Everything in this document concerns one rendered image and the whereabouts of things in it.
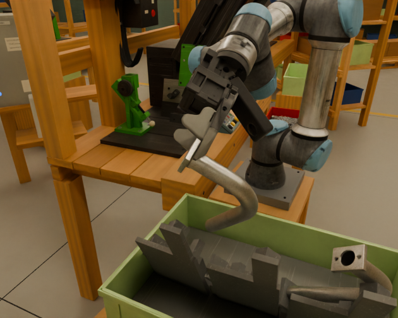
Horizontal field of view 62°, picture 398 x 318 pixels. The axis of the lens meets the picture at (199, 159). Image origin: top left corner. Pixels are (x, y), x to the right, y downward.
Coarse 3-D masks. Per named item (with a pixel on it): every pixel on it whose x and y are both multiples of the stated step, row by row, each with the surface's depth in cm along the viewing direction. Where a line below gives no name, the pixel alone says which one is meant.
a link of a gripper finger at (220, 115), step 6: (234, 96) 54; (222, 102) 52; (228, 102) 52; (222, 108) 52; (228, 108) 52; (216, 114) 52; (222, 114) 51; (216, 120) 52; (222, 120) 51; (210, 126) 51; (216, 126) 51
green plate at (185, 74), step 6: (186, 48) 168; (192, 48) 167; (186, 54) 169; (180, 60) 171; (186, 60) 169; (180, 66) 171; (186, 66) 170; (180, 72) 172; (186, 72) 171; (180, 78) 172; (186, 78) 171; (180, 84) 173; (186, 84) 172
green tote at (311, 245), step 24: (168, 216) 94; (192, 216) 107; (264, 216) 94; (240, 240) 102; (264, 240) 98; (288, 240) 94; (312, 240) 91; (336, 240) 88; (360, 240) 85; (144, 264) 87; (384, 264) 85; (120, 288) 78; (120, 312) 72; (144, 312) 68
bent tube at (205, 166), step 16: (192, 144) 52; (192, 160) 51; (208, 160) 52; (208, 176) 52; (224, 176) 51; (240, 192) 52; (240, 208) 58; (256, 208) 56; (208, 224) 71; (224, 224) 65
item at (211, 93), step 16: (208, 48) 59; (208, 64) 60; (224, 64) 60; (240, 64) 58; (192, 80) 54; (208, 80) 55; (224, 80) 56; (192, 96) 54; (208, 96) 54; (224, 96) 54; (192, 112) 58
